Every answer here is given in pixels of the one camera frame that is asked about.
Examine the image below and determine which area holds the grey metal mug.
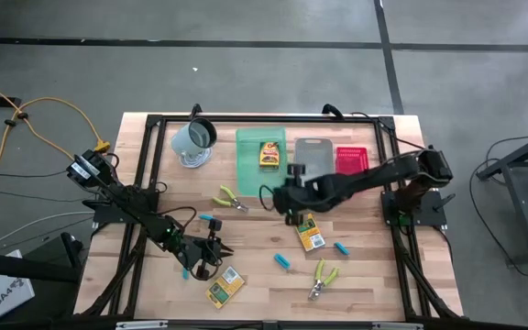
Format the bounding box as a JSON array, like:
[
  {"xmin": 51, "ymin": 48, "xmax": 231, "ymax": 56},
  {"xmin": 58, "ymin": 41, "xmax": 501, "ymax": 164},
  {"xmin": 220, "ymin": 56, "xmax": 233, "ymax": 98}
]
[{"xmin": 170, "ymin": 116, "xmax": 218, "ymax": 160}]

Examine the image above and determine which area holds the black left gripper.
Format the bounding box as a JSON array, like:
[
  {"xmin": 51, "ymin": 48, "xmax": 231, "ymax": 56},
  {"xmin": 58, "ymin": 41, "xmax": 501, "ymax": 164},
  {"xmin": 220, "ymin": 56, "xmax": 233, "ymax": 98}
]
[{"xmin": 173, "ymin": 217, "xmax": 235, "ymax": 282}]

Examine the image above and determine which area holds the black floor stand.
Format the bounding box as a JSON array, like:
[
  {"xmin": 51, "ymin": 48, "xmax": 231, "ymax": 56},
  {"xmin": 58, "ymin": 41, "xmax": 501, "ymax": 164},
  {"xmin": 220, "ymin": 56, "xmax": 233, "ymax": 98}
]
[{"xmin": 0, "ymin": 231, "xmax": 84, "ymax": 285}]

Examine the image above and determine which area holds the yellow green Crayola crayon box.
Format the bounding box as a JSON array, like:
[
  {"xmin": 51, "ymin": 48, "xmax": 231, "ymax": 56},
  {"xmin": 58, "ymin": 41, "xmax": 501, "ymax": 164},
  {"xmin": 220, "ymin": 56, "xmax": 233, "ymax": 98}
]
[
  {"xmin": 204, "ymin": 265, "xmax": 247, "ymax": 310},
  {"xmin": 293, "ymin": 213, "xmax": 327, "ymax": 253},
  {"xmin": 258, "ymin": 140, "xmax": 281, "ymax": 170}
]

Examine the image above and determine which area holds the grey plastic bin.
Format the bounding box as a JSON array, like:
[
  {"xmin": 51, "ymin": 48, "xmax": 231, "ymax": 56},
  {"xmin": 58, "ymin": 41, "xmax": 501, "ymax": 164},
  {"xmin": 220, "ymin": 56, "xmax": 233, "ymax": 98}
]
[{"xmin": 293, "ymin": 137, "xmax": 336, "ymax": 178}]

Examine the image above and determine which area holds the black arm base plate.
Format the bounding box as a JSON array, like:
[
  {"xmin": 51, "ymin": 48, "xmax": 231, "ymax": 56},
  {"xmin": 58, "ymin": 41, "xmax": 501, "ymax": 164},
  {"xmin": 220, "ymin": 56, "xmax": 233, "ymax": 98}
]
[
  {"xmin": 380, "ymin": 189, "xmax": 457, "ymax": 229},
  {"xmin": 82, "ymin": 187, "xmax": 160, "ymax": 226}
]

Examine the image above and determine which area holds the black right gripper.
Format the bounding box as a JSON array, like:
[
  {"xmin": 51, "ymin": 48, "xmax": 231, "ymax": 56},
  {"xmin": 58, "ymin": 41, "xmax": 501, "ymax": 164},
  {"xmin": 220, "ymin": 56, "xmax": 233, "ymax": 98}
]
[{"xmin": 272, "ymin": 161, "xmax": 327, "ymax": 226}]

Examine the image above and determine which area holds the green translucent plastic bin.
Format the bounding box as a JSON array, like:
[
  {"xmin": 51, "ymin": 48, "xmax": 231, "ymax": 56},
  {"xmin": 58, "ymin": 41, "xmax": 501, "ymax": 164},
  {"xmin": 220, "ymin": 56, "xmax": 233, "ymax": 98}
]
[{"xmin": 235, "ymin": 126, "xmax": 289, "ymax": 197}]

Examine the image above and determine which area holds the silver metal bracket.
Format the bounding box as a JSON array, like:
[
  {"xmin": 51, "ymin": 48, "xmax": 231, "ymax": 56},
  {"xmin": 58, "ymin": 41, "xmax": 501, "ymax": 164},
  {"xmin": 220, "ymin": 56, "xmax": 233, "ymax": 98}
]
[
  {"xmin": 115, "ymin": 320, "xmax": 169, "ymax": 330},
  {"xmin": 372, "ymin": 322, "xmax": 424, "ymax": 330}
]

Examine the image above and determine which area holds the orange extension cord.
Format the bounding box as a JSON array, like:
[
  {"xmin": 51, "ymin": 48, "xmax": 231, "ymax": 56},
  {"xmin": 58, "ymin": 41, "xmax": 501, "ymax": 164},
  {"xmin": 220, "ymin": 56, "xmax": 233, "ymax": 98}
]
[{"xmin": 0, "ymin": 75, "xmax": 112, "ymax": 205}]

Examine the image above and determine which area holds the red plastic mesh basket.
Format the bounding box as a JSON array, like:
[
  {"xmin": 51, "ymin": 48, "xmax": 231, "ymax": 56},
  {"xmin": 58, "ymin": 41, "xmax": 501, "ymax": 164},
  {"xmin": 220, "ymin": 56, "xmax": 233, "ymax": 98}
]
[{"xmin": 335, "ymin": 146, "xmax": 370, "ymax": 176}]

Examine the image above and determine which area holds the green-handled silver hole punch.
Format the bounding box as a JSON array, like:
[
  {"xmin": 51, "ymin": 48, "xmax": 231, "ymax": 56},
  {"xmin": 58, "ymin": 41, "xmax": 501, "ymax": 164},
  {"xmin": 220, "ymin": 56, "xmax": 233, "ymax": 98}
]
[
  {"xmin": 212, "ymin": 184, "xmax": 250, "ymax": 215},
  {"xmin": 307, "ymin": 258, "xmax": 341, "ymax": 303}
]

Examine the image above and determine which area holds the white coiled cable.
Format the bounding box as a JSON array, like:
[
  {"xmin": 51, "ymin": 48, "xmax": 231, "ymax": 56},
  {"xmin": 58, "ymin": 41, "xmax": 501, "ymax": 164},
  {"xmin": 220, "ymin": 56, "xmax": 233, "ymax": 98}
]
[{"xmin": 179, "ymin": 146, "xmax": 214, "ymax": 170}]

